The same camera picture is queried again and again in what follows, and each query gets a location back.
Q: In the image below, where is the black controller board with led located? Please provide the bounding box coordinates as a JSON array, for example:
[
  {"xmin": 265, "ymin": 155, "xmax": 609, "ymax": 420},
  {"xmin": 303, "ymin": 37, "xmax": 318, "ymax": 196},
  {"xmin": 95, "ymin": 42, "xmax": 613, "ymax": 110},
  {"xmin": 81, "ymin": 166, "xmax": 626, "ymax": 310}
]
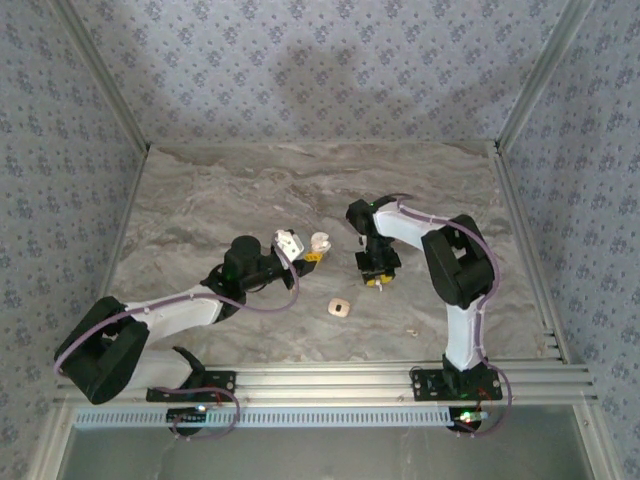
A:
[
  {"xmin": 166, "ymin": 407, "xmax": 210, "ymax": 426},
  {"xmin": 448, "ymin": 405, "xmax": 490, "ymax": 432}
]

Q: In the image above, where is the grey metal lower panel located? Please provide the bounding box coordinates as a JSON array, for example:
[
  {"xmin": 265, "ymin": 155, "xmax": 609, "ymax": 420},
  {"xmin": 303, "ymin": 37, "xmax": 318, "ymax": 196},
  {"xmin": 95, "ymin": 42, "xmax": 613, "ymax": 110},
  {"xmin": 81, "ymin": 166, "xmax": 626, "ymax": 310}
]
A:
[{"xmin": 64, "ymin": 424, "xmax": 596, "ymax": 480}]

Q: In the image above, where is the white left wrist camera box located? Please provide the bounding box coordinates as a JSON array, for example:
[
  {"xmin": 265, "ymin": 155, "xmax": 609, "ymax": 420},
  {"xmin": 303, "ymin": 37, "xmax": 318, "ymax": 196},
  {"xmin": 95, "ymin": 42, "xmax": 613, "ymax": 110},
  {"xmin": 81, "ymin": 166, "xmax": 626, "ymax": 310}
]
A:
[{"xmin": 271, "ymin": 228, "xmax": 307, "ymax": 257}]

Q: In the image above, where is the aluminium front mounting rail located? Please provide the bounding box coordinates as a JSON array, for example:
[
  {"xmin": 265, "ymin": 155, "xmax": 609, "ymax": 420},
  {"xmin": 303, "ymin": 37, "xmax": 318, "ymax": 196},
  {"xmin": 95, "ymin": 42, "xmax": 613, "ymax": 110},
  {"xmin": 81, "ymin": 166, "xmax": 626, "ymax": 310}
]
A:
[{"xmin": 54, "ymin": 364, "xmax": 599, "ymax": 407}]

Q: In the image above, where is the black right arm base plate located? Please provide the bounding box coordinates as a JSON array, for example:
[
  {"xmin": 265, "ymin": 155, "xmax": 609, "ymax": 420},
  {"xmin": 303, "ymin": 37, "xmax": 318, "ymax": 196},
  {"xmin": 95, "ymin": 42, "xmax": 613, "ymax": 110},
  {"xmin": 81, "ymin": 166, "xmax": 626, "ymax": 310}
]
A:
[{"xmin": 408, "ymin": 365, "xmax": 504, "ymax": 404}]

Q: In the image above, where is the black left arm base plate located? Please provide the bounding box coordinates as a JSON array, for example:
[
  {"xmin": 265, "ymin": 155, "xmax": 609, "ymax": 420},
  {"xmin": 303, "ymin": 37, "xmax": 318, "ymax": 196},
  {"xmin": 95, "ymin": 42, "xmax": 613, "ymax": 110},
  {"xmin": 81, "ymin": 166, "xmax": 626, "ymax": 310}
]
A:
[{"xmin": 145, "ymin": 368, "xmax": 237, "ymax": 404}]

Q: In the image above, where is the aluminium table side rail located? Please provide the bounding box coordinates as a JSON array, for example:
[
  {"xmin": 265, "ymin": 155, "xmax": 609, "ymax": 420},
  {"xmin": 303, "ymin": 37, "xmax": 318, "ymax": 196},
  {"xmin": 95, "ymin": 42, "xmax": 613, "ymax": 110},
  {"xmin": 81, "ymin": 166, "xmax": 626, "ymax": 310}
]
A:
[
  {"xmin": 92, "ymin": 144, "xmax": 151, "ymax": 311},
  {"xmin": 491, "ymin": 147, "xmax": 574, "ymax": 364}
]

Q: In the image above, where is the grey slotted cable duct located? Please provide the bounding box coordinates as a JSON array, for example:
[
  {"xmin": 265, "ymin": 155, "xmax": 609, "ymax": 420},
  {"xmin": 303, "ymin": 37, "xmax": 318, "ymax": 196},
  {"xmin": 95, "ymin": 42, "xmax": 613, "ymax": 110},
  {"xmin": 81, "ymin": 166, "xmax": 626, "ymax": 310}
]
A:
[{"xmin": 72, "ymin": 404, "xmax": 466, "ymax": 430}]

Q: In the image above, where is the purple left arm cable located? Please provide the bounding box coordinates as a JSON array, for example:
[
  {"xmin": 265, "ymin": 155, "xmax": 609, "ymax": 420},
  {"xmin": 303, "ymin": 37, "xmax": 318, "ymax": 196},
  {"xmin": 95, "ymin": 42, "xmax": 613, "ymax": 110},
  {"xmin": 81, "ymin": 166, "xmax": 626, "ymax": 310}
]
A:
[{"xmin": 52, "ymin": 244, "xmax": 301, "ymax": 441}]

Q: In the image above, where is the aluminium corner post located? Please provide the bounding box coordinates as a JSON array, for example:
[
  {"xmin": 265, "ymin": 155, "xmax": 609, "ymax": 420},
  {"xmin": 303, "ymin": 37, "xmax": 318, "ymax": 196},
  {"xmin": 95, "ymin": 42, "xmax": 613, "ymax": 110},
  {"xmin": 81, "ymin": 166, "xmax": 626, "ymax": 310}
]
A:
[
  {"xmin": 52, "ymin": 0, "xmax": 151, "ymax": 151},
  {"xmin": 496, "ymin": 0, "xmax": 600, "ymax": 151}
]

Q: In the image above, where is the aluminium lower frame leg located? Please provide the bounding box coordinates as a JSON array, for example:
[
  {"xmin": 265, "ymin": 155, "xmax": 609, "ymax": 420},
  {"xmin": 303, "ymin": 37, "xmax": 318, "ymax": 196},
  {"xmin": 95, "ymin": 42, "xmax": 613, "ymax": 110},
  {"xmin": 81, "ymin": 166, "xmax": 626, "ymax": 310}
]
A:
[
  {"xmin": 27, "ymin": 404, "xmax": 76, "ymax": 480},
  {"xmin": 572, "ymin": 403, "xmax": 614, "ymax": 480}
]

